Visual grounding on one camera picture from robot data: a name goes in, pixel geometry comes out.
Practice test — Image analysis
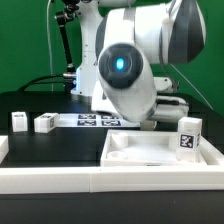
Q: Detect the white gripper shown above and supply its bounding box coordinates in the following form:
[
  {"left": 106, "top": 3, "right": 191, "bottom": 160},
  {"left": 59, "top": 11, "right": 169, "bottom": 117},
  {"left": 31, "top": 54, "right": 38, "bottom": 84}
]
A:
[{"left": 151, "top": 77, "right": 189, "bottom": 123}]

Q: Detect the white square table top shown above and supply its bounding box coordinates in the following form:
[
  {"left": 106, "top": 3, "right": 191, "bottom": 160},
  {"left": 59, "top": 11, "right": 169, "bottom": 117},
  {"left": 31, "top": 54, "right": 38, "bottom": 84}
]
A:
[{"left": 100, "top": 130, "right": 224, "bottom": 167}]

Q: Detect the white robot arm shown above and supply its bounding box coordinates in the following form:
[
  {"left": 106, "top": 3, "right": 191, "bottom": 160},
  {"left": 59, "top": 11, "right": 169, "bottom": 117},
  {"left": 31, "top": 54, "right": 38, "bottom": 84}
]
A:
[{"left": 72, "top": 0, "right": 206, "bottom": 122}]

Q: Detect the white sheet with tags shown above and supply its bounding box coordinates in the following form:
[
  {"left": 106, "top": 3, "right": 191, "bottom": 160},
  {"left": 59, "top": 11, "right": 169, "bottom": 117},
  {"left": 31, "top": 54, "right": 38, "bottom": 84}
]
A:
[{"left": 57, "top": 113, "right": 140, "bottom": 127}]

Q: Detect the white left fence bar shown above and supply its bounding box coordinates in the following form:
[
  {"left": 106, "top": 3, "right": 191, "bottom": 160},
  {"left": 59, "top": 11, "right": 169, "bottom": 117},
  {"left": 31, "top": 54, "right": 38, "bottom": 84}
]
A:
[{"left": 0, "top": 136, "right": 9, "bottom": 164}]

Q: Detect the white fence bar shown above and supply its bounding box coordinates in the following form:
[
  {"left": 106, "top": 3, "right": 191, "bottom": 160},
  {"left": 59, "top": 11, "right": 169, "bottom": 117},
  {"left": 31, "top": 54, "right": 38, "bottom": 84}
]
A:
[
  {"left": 0, "top": 165, "right": 224, "bottom": 194},
  {"left": 0, "top": 136, "right": 9, "bottom": 164}
]

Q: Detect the white front fence bar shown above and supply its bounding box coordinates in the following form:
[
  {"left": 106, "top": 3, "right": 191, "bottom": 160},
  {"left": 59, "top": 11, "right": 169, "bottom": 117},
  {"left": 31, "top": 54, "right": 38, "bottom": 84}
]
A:
[{"left": 0, "top": 165, "right": 224, "bottom": 194}]

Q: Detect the black cable bundle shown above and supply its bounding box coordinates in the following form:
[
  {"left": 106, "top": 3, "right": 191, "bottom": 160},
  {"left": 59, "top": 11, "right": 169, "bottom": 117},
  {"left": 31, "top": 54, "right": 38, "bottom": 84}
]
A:
[{"left": 17, "top": 74, "right": 73, "bottom": 93}]

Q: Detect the thin white cable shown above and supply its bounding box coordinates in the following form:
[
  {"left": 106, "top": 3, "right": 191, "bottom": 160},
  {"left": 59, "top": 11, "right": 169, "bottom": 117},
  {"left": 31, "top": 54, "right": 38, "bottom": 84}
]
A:
[{"left": 46, "top": 0, "right": 55, "bottom": 92}]

